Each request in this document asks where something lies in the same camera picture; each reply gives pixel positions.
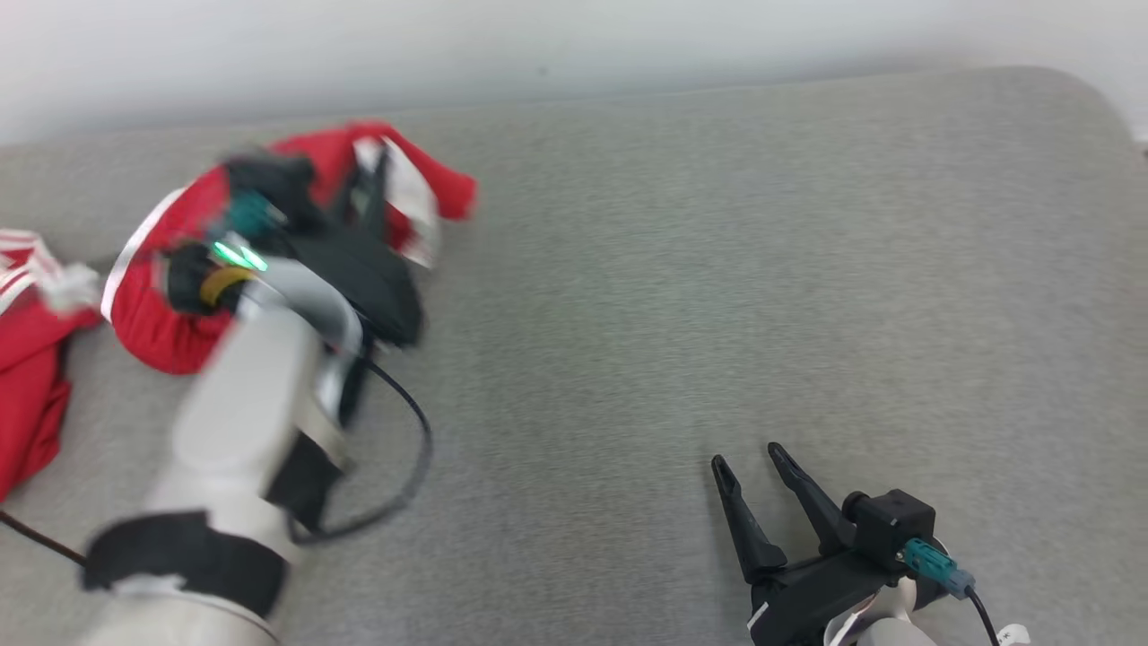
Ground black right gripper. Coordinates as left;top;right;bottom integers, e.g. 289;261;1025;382
710;441;900;646

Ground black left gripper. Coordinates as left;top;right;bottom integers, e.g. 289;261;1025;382
267;146;424;351

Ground red shorts with white trim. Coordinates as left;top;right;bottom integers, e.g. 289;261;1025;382
100;121;478;376

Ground red and white basketball jersey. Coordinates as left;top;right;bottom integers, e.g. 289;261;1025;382
0;228;101;503

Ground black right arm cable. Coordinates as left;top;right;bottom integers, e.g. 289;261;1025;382
900;537;1002;646

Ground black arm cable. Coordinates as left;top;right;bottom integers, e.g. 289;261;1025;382
291;352;435;546
900;537;1002;646

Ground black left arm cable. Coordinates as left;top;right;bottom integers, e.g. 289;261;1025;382
291;352;435;546

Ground thin dark cable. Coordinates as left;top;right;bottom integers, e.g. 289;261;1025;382
0;508;88;568

